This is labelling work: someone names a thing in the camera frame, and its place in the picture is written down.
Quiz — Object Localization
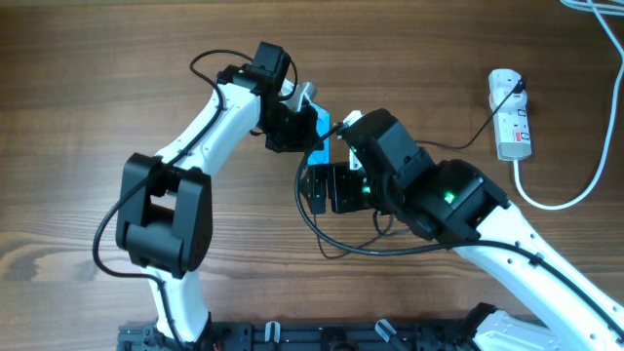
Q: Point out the white cables at corner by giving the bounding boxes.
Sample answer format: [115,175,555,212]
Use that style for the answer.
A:
[559,0,624,18]

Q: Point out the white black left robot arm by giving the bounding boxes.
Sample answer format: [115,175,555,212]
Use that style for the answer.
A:
[115,64,319,350]

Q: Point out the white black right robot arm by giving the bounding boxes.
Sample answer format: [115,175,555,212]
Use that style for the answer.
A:
[328,109,623,350]

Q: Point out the white power strip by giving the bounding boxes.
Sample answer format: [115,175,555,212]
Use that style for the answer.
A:
[488,68,531,162]

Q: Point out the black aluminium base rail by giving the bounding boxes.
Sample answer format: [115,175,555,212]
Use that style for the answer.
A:
[116,319,488,351]

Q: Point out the white USB charger plug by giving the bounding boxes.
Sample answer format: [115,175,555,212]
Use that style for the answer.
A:
[488,87,527,113]

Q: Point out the white power strip cord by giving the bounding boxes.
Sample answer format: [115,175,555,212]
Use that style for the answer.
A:
[512,0,624,212]

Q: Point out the blue smartphone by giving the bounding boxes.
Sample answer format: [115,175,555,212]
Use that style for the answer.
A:
[304,100,332,171]

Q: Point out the black USB charging cable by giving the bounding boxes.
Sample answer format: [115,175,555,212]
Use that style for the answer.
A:
[311,75,528,260]

